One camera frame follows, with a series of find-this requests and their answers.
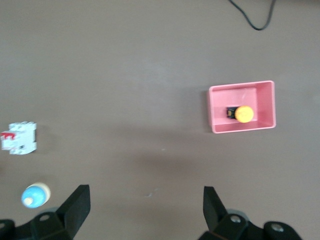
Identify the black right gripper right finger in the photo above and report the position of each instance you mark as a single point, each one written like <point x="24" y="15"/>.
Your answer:
<point x="215" y="217"/>

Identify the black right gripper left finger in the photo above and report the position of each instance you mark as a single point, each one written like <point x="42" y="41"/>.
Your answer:
<point x="73" y="212"/>

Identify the yellow mushroom push button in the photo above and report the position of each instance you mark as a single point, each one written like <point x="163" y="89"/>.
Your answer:
<point x="244" y="114"/>

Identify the blue and cream knob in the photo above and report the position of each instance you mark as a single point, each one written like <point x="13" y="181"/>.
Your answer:
<point x="35" y="196"/>

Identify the pink plastic box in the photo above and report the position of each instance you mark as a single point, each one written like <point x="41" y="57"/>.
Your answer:
<point x="265" y="100"/>

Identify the white circuit breaker red switch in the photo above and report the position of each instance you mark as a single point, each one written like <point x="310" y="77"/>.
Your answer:
<point x="22" y="137"/>

